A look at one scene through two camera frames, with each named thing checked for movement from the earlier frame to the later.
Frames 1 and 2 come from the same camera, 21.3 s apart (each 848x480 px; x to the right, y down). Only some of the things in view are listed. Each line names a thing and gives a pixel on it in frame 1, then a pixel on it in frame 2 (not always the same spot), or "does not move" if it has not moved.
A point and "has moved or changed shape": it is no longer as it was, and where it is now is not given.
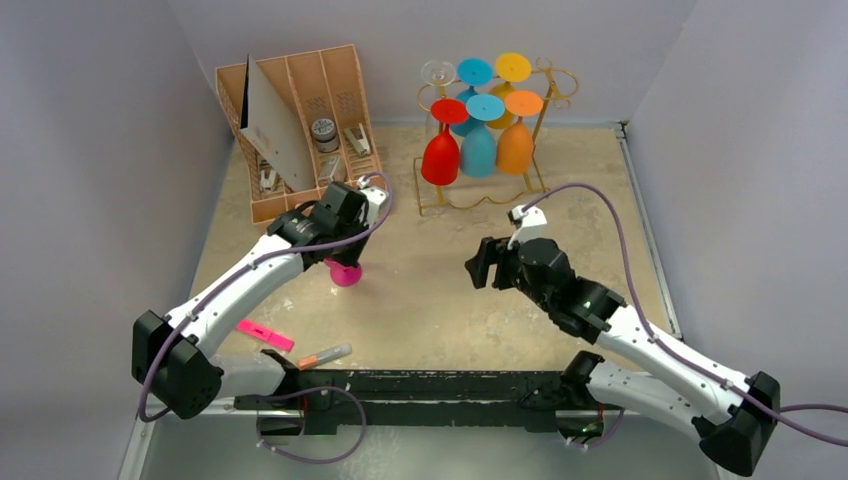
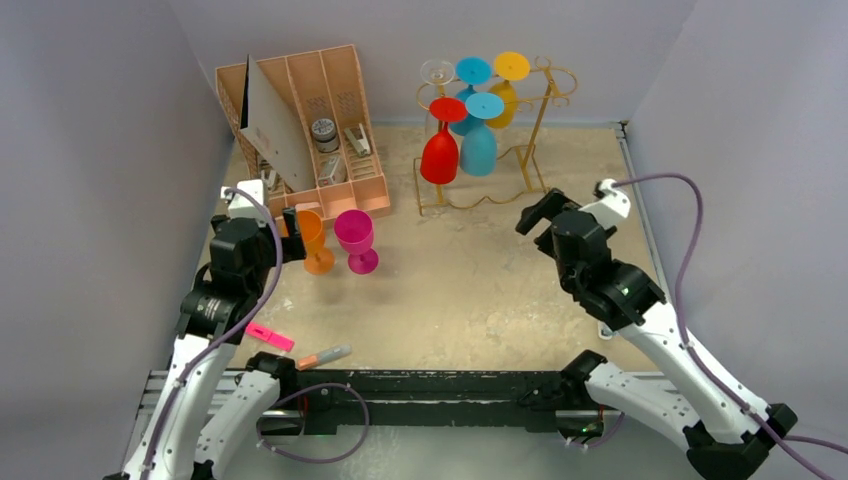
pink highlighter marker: (265, 335) does not move
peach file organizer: (322, 96) does not move
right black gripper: (501, 266) → (548, 223)
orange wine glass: (514, 150) has moved or changed shape
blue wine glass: (472, 71) does not move
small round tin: (325, 135) does not move
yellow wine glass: (511, 67) does not move
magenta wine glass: (342, 275) has moved or changed shape
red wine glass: (441, 155) does not move
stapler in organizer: (361, 145) does not move
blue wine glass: (478, 154) does not move
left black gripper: (351, 259) → (290, 247)
